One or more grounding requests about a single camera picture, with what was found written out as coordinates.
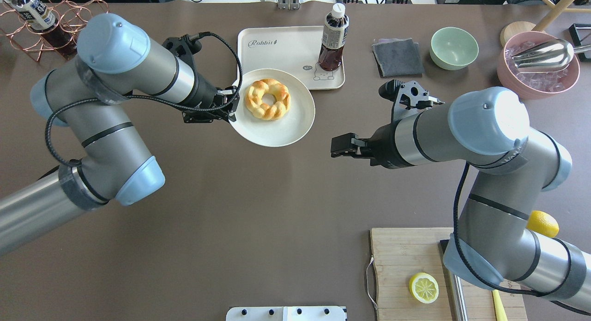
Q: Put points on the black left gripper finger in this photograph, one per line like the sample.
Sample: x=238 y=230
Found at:
x=232 y=96

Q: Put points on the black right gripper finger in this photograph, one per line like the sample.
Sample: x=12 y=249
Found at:
x=349 y=142
x=356 y=153

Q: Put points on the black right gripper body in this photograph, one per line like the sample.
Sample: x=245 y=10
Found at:
x=382 y=144

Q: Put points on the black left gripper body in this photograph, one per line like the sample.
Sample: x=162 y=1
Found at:
x=204 y=93

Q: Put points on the braided glazed donut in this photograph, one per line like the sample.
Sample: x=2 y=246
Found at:
x=268 y=99

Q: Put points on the white round plate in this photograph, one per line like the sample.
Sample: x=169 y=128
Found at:
x=288 y=129

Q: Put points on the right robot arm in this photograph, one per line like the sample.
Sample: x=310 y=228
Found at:
x=490 y=130

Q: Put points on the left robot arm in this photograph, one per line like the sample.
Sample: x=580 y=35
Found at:
x=101 y=155

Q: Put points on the dark tea bottle on tray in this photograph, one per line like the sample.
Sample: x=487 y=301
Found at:
x=335 y=29

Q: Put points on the cream rabbit tray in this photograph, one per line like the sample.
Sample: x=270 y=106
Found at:
x=291 y=49

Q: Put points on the grey folded cloth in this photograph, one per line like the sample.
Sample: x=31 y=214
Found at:
x=397 y=57

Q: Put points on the bamboo cutting board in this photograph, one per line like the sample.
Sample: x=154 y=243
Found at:
x=399 y=253

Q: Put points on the green bowl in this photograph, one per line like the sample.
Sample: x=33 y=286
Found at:
x=453 y=48

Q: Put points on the half lemon slice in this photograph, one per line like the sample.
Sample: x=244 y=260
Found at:
x=424 y=287

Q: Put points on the pink ice bucket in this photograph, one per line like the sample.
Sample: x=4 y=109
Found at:
x=533 y=85

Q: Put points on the steel cylinder muddler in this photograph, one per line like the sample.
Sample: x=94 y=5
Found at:
x=454 y=289

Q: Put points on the round wooden lid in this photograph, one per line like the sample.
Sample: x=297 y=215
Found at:
x=515 y=28

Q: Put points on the yellow lemon upper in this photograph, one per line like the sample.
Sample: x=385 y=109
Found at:
x=543 y=223

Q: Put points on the steel ice scoop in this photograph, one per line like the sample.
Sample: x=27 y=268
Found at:
x=551 y=56

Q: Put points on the yellow plastic knife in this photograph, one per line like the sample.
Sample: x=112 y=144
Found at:
x=499 y=309

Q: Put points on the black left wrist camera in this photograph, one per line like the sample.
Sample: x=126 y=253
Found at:
x=183 y=47

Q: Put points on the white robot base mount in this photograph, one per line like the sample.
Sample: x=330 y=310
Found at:
x=287 y=313

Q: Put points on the copper wire bottle rack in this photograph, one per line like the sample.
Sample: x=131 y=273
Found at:
x=73 y=16

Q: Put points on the bottle in wire rack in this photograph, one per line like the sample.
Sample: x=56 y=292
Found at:
x=45 y=23

